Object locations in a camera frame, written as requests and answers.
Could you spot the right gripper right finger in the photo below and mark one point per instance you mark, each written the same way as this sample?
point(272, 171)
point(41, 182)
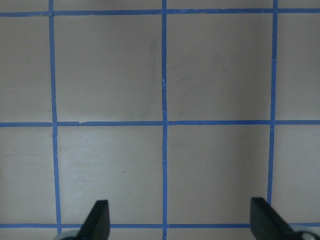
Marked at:
point(267, 224)

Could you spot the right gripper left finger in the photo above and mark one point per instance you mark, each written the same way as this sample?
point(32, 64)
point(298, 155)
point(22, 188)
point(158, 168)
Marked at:
point(97, 224)

